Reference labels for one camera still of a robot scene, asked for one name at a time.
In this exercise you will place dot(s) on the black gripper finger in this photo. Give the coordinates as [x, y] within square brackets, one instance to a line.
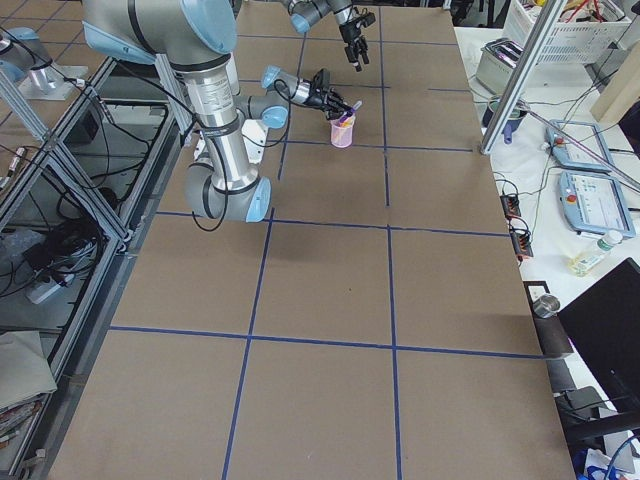
[353, 56]
[362, 49]
[338, 108]

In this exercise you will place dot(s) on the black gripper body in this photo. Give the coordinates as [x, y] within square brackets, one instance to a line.
[348, 32]
[317, 96]

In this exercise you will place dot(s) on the purple highlighter pen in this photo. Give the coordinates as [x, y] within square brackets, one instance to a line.
[350, 112]

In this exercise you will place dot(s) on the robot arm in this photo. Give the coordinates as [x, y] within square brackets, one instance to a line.
[350, 20]
[198, 39]

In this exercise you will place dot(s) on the pink mesh pen holder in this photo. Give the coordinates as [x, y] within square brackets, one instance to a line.
[342, 132]

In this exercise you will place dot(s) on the silver toaster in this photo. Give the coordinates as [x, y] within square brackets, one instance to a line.
[498, 60]

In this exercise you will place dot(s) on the green tipped long stick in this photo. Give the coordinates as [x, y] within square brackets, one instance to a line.
[632, 183]

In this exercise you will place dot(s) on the white plastic crate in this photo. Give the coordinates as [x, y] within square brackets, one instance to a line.
[579, 42]

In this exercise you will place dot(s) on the blue teach pendant tablet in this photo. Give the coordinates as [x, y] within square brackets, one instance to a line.
[568, 155]

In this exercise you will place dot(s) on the small metal cup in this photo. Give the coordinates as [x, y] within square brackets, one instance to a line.
[546, 306]

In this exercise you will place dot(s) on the plastic water bottle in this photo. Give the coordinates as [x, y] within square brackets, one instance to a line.
[595, 253]

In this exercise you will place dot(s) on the black monitor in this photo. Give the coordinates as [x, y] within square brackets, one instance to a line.
[603, 325]

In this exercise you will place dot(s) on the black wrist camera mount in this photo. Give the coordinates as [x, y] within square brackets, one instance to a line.
[365, 20]
[321, 80]

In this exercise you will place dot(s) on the aluminium frame post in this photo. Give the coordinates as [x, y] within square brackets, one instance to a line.
[541, 31]

